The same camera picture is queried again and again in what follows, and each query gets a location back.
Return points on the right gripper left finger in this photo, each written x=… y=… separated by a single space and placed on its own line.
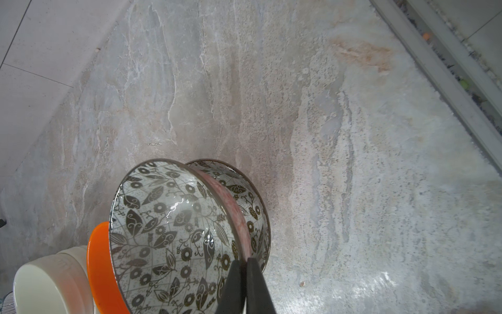
x=234 y=291

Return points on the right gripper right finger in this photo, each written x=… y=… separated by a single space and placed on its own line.
x=258 y=298

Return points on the black floral bowl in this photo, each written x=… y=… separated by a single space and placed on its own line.
x=174 y=232
x=249 y=201

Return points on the orange bowl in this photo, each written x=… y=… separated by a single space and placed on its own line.
x=101 y=276

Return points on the cream bowl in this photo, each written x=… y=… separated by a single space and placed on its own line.
x=55 y=284

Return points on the purple striped bowl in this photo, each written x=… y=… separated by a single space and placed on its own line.
x=8 y=304

